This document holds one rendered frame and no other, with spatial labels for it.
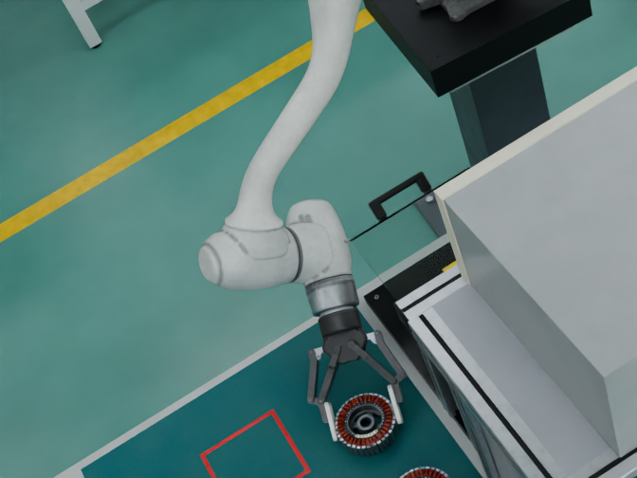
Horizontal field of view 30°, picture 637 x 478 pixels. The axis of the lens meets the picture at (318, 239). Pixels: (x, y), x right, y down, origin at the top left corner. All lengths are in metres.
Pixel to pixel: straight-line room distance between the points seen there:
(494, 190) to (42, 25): 3.28
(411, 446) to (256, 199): 0.51
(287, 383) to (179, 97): 2.00
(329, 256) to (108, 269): 1.65
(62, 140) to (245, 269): 2.23
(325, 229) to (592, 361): 0.79
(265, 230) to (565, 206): 0.62
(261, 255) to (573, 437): 0.67
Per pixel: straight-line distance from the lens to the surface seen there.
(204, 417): 2.28
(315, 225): 2.13
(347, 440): 2.11
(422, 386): 2.18
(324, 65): 2.08
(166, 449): 2.28
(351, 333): 2.14
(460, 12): 2.68
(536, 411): 1.68
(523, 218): 1.62
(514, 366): 1.73
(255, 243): 2.04
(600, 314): 1.51
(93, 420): 3.38
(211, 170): 3.80
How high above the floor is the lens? 2.55
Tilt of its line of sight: 47 degrees down
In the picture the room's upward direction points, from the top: 25 degrees counter-clockwise
